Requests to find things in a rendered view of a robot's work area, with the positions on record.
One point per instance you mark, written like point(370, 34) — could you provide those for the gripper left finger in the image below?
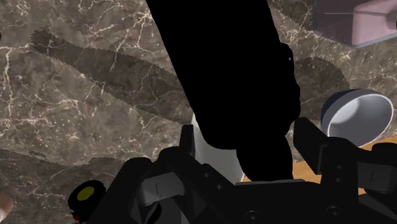
point(173, 173)

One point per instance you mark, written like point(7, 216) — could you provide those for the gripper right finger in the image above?
point(338, 161)

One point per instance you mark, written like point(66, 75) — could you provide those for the white rounded object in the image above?
point(218, 159)

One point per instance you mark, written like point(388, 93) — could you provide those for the blue cup white inside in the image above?
point(359, 114)

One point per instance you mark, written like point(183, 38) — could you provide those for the black knob with yellow cap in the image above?
point(86, 195)

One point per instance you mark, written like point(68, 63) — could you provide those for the tall black object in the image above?
point(229, 71)

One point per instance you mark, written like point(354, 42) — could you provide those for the pink box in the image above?
point(369, 24)

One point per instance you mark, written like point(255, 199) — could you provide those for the pale pink rounded object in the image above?
point(4, 208)

